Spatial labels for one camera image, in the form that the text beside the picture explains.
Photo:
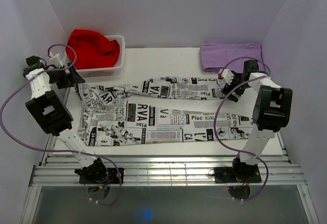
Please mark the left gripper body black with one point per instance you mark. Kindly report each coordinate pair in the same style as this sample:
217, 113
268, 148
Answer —
60, 78

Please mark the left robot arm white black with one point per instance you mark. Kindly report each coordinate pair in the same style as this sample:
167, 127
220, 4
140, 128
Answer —
54, 118

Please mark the red trousers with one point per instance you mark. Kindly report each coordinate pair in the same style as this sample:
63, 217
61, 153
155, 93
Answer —
92, 50

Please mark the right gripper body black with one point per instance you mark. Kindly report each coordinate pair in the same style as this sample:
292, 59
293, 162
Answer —
236, 81

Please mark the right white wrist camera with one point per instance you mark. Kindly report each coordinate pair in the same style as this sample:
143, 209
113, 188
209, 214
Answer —
226, 75

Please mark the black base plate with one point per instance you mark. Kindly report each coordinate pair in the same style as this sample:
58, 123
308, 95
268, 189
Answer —
225, 175
113, 178

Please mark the white plastic basket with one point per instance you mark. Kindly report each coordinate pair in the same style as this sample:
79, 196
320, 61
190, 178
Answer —
116, 70

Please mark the folded purple trousers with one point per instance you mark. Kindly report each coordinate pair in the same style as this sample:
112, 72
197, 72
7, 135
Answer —
214, 56

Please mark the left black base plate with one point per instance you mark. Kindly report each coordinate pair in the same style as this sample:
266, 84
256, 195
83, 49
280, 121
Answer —
113, 178

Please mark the newspaper print trousers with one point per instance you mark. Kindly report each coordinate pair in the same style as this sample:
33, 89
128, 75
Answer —
109, 118

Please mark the aluminium rail frame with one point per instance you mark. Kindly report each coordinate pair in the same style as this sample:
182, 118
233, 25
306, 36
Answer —
166, 171

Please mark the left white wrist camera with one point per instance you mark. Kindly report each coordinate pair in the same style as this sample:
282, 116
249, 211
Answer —
56, 60

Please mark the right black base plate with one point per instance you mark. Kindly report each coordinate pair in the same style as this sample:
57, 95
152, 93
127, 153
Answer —
225, 175

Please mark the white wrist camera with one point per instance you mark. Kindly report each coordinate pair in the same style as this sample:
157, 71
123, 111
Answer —
56, 60
226, 75

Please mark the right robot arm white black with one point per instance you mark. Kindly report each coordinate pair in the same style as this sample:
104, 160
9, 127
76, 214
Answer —
271, 113

